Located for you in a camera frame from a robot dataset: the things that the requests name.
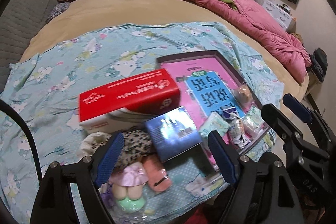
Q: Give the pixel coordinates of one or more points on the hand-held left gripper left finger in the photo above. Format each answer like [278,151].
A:
[110,158]

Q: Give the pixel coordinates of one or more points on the purple cardboard tray box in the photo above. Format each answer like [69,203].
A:
[170,60]

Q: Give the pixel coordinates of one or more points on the leopard print cloth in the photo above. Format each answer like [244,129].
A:
[134,142]

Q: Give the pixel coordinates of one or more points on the orange sponge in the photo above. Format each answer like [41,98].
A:
[244,94]

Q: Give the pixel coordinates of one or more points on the dark blue box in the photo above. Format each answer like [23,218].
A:
[173,132]

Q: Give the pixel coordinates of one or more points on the cream lace cloth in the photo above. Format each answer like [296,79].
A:
[92,142]

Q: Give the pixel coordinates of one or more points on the dark red cloth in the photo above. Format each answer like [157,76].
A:
[202,216]

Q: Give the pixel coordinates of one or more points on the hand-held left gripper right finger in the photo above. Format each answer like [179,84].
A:
[220,161]

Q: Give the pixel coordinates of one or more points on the green white tissue pack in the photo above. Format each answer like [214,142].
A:
[252,121]
[214,125]

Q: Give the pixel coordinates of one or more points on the small doll with lilac dress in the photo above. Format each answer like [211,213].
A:
[128,179]

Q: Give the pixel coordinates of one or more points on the beige bed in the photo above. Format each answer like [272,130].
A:
[118,6]

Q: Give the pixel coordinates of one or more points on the black bag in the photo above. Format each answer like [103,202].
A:
[319,64]

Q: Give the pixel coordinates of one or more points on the pink quilt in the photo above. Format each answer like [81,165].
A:
[262,19]

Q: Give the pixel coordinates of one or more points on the teal cartoon cat printed blanket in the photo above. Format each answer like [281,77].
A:
[78,61]

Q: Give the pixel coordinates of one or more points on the red and white tissue box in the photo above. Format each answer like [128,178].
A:
[126,100]

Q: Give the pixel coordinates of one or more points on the pink book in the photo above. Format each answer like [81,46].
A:
[199,82]

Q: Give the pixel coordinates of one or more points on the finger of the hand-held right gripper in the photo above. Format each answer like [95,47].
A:
[275,119]
[296,106]

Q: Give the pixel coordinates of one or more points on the white drawer cabinet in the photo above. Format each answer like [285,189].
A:
[278,12]

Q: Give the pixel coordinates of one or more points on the dark floral pillow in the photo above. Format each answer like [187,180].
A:
[57,10]

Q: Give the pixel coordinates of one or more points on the grey quilted headboard cushion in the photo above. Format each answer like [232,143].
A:
[21,16]

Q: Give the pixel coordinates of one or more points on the green egg sponge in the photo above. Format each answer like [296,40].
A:
[131,204]

